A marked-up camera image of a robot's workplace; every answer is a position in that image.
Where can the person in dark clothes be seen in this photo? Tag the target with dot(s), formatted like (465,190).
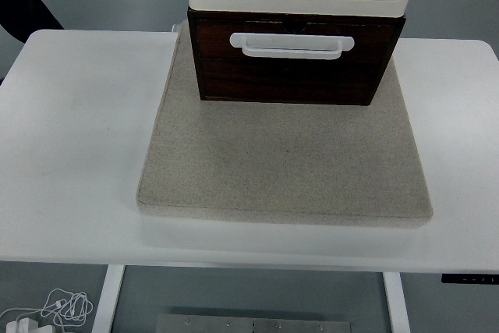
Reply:
(21,18)

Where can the black desk control panel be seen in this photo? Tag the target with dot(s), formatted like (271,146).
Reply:
(470,279)

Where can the white table leg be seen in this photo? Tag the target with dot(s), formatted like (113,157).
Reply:
(399,318)
(106,308)

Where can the grey felt mat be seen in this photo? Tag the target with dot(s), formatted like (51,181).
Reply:
(282,163)

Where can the white drawer handle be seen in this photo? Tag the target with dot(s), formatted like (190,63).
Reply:
(294,46)

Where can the white power adapter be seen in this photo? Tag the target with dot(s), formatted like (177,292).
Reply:
(27,325)

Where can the right white table leg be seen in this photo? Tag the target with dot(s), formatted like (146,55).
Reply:
(399,318)

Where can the dark wooden drawer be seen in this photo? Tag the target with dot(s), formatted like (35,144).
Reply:
(357,39)

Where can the left white table leg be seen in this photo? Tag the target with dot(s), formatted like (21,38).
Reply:
(106,308)

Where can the grey metal floor plate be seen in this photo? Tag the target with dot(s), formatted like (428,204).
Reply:
(178,323)

